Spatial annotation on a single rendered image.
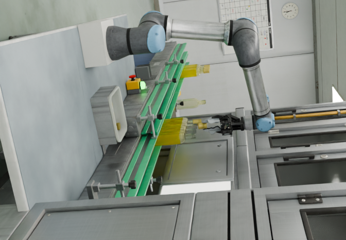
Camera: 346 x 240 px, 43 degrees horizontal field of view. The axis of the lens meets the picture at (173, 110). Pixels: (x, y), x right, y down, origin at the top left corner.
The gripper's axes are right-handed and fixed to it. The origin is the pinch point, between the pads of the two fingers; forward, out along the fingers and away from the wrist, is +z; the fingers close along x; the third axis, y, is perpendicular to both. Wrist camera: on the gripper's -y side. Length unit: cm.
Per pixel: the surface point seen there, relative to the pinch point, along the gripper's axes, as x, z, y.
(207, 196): -23, -9, 108
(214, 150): 12.6, -3.6, 5.0
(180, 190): 12.1, 10.2, 44.2
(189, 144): 12.7, 10.5, -4.8
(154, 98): -13.3, 27.2, -12.7
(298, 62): 132, -123, -576
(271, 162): 16.7, -31.7, 15.0
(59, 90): -46, 44, 69
